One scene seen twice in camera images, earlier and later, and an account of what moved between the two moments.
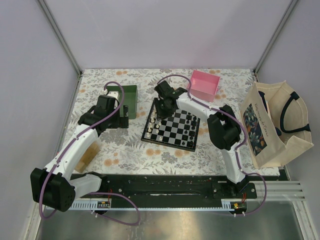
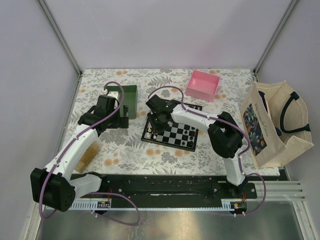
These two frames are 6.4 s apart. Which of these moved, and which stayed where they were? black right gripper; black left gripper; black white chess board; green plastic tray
Moved: black right gripper
Stayed: black white chess board; green plastic tray; black left gripper
